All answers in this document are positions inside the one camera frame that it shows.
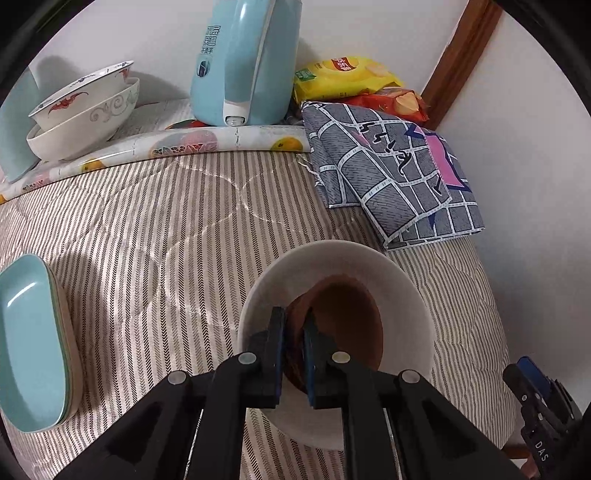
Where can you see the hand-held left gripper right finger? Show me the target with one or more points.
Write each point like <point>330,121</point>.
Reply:
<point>310,369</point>

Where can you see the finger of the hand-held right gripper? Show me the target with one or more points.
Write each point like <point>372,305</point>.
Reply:
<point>519,387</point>
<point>535,374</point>

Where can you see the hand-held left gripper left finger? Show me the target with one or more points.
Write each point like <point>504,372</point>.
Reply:
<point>277,378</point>

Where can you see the small brown bowl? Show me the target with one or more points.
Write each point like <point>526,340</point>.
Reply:
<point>351,323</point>

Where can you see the plain white bowl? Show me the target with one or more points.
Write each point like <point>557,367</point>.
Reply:
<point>392,286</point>

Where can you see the pink square plate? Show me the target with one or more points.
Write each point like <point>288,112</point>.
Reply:
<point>78,369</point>

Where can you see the green square plate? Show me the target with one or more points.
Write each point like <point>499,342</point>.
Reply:
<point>68,369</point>

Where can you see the blue square plate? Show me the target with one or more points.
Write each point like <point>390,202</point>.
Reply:
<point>27,346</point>

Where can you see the grey checked cloth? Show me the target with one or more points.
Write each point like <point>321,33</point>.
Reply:
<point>383,175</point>

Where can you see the fruit print tablecloth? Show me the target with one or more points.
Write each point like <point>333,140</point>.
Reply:
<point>184,143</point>

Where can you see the red snack bag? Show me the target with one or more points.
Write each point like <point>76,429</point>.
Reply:
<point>406,104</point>

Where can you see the yellow chip bag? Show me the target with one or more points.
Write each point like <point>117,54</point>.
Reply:
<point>341,76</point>

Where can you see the large white bowl grey swirls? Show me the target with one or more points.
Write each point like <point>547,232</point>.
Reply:
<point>92,134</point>

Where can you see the light blue electric kettle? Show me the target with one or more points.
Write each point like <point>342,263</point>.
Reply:
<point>244,60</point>

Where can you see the white bowl with painted flowers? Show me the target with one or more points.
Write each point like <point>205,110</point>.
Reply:
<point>69,108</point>

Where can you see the light blue thermos jug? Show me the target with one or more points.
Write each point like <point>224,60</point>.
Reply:
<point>18,138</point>

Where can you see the brown wooden door frame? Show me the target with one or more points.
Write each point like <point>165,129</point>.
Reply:
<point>461,60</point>

